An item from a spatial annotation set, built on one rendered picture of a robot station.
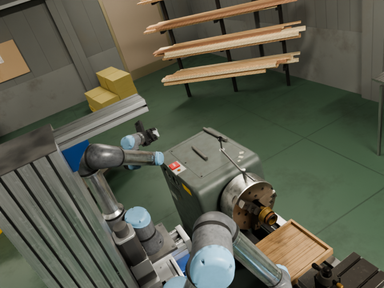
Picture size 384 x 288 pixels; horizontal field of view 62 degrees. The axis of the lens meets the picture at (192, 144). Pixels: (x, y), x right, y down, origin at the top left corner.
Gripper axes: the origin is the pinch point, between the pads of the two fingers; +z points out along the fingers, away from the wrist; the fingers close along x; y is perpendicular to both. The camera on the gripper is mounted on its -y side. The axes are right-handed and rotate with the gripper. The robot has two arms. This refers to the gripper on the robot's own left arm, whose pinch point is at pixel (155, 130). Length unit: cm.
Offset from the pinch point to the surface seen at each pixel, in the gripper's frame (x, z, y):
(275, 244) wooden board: 30, -7, 96
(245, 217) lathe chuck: 24, -9, 74
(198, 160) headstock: 10.5, 8.2, 31.6
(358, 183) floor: 68, 169, 139
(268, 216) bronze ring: 39, -16, 77
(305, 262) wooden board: 43, -16, 107
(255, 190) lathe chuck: 38, -7, 63
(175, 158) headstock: -4.8, 10.5, 22.1
